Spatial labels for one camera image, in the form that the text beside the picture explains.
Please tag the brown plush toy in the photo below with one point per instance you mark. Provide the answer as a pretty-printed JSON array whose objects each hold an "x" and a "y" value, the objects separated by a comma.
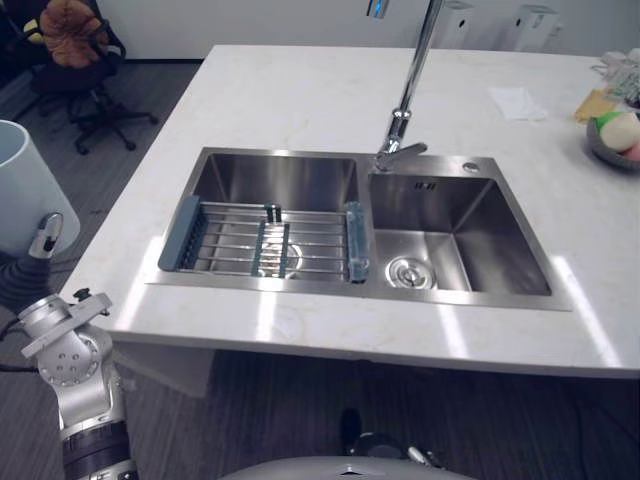
[{"x": 70, "y": 35}]

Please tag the round sink hole cap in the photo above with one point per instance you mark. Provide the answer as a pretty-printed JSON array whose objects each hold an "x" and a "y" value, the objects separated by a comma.
[{"x": 470, "y": 166}]

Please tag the white paper napkin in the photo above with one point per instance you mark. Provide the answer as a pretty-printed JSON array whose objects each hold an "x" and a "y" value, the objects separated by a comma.
[{"x": 517, "y": 104}]

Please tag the black office chair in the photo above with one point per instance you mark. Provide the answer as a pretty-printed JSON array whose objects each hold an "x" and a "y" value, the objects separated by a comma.
[{"x": 85, "y": 85}]

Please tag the small dark rack clip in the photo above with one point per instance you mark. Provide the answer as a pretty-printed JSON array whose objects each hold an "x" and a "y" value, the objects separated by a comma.
[{"x": 273, "y": 212}]

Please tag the grey bowl with toy food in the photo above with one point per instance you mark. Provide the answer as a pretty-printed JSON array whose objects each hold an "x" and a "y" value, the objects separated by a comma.
[{"x": 617, "y": 142}]

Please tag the white cup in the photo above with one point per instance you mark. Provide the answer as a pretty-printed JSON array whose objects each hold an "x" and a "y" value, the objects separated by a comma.
[{"x": 27, "y": 185}]

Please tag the yellow packet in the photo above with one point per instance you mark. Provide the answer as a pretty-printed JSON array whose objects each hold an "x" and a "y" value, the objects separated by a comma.
[{"x": 595, "y": 106}]

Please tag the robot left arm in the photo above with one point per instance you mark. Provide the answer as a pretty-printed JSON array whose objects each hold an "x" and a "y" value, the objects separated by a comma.
[{"x": 80, "y": 370}]

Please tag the blue lit wall device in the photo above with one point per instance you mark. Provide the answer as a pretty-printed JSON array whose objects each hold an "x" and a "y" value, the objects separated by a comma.
[{"x": 377, "y": 7}]

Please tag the chrome sink faucet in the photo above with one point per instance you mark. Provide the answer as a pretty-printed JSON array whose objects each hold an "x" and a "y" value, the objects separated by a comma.
[{"x": 411, "y": 85}]

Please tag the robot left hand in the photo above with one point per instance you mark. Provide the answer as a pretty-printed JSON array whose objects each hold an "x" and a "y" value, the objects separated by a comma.
[{"x": 21, "y": 282}]

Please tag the white box appliance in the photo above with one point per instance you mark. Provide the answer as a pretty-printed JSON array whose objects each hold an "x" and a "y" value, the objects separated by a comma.
[
  {"x": 532, "y": 25},
  {"x": 465, "y": 22}
]

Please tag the sink drying rack grey ends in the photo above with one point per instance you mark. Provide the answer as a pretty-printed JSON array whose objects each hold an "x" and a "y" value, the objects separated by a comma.
[{"x": 230, "y": 237}]

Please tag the round sink drain strainer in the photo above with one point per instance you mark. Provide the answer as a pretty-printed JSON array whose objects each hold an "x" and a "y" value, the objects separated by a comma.
[{"x": 411, "y": 273}]

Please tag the stainless steel double sink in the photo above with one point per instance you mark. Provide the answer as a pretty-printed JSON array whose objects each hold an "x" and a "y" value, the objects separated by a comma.
[{"x": 435, "y": 210}]

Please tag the white and green clutter pile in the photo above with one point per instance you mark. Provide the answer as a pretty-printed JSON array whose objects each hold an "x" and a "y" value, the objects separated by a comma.
[{"x": 622, "y": 75}]

